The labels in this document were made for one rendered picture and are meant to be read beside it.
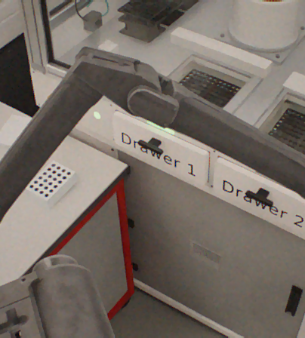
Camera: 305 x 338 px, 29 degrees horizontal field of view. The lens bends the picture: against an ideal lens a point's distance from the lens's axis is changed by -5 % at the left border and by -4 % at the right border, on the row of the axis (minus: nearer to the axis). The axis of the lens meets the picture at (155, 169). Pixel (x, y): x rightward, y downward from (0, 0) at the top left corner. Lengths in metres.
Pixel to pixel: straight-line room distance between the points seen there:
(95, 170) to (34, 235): 0.27
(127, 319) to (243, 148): 1.48
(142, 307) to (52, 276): 1.87
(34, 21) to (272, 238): 0.88
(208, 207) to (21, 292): 1.28
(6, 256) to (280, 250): 0.73
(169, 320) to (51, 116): 1.53
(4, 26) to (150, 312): 1.18
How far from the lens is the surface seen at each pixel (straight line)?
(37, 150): 0.90
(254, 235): 1.69
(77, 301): 0.46
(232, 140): 0.90
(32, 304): 0.46
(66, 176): 1.68
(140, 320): 2.31
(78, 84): 0.84
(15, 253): 1.59
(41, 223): 1.63
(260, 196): 1.47
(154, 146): 1.57
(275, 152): 0.93
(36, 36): 1.72
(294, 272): 1.72
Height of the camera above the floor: 2.01
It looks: 47 degrees down
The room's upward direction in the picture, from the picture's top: 2 degrees counter-clockwise
